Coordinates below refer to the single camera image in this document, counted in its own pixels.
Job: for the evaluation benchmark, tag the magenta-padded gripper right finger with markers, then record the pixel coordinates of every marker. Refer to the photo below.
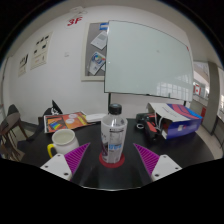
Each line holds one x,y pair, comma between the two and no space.
165,166

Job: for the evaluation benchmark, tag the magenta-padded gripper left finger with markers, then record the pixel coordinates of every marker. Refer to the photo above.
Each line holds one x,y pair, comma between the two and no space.
58,165

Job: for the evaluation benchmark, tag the clear black-capped water bottle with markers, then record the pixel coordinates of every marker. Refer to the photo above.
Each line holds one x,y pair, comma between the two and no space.
114,133

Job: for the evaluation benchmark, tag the black and red power tool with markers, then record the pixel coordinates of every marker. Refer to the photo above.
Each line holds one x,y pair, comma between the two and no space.
151,128

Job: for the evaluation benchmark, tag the orange colourful booklet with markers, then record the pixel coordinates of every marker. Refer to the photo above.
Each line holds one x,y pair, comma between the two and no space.
63,124

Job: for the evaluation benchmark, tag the blue and purple paper bag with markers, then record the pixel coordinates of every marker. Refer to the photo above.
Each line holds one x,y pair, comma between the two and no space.
183,125

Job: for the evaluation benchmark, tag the white tape roll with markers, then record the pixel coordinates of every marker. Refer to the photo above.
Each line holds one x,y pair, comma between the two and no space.
137,126

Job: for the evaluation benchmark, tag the flat round red coaster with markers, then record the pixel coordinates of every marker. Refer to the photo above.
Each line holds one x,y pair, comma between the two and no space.
111,165

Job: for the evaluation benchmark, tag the black jacket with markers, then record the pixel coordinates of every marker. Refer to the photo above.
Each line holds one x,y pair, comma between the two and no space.
55,109

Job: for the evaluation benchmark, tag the small flat white box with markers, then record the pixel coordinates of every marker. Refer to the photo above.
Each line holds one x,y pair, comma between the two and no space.
96,117

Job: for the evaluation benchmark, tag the round brown side table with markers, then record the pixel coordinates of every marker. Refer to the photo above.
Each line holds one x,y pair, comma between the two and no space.
11,121

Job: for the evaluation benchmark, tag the dark grey chair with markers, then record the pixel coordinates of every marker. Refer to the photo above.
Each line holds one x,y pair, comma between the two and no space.
13,109

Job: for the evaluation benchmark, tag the large whiteboard on stand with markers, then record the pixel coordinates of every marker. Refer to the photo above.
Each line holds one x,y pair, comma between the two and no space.
150,56

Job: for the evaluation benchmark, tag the grey pin board with papers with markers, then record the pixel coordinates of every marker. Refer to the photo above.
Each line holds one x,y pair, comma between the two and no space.
95,50

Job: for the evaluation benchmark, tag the red floor number sign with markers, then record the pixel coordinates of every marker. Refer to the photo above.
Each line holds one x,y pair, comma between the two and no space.
74,21

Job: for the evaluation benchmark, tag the white ceiling fixture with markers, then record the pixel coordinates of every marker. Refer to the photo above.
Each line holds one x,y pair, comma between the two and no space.
78,10

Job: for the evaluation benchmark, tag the small white wall poster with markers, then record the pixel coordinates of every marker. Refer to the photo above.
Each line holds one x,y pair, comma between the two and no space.
23,65

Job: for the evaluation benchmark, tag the white wall switch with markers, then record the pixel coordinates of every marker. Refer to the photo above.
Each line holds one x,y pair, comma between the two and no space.
66,54

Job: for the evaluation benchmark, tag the large white wall poster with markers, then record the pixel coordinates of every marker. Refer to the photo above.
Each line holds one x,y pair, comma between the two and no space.
41,50

